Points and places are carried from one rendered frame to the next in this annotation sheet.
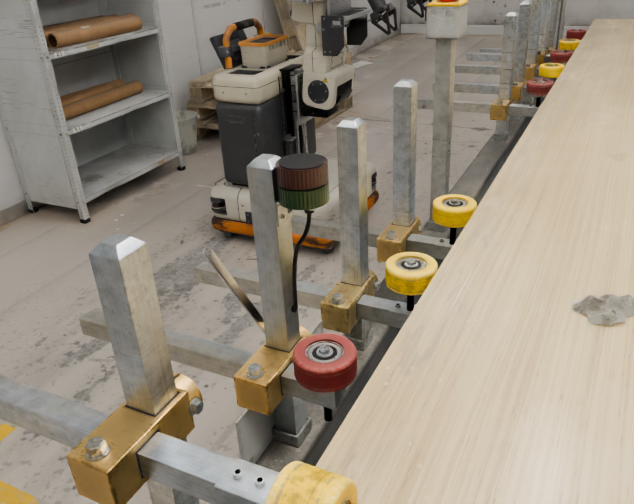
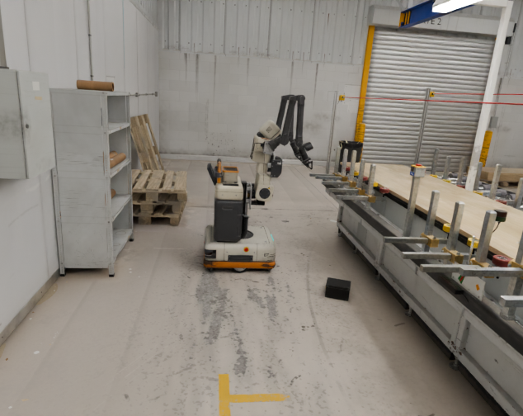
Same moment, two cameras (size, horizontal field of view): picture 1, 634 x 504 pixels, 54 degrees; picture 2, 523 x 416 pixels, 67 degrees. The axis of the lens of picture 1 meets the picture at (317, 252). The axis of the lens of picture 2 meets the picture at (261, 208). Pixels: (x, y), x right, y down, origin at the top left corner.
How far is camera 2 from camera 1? 2.07 m
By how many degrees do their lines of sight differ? 35
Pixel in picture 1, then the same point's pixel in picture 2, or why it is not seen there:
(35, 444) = (248, 376)
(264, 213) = (491, 224)
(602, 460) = not seen: outside the picture
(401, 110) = (435, 199)
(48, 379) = (212, 351)
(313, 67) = (263, 182)
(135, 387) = not seen: outside the picture
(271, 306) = (484, 249)
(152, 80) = (118, 188)
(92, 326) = (428, 268)
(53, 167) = (95, 243)
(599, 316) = not seen: outside the picture
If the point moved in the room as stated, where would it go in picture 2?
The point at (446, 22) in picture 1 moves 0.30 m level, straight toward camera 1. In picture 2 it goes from (421, 172) to (458, 182)
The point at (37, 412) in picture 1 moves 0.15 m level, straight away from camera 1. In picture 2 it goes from (506, 270) to (468, 262)
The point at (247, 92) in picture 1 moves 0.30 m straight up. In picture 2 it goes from (237, 194) to (238, 160)
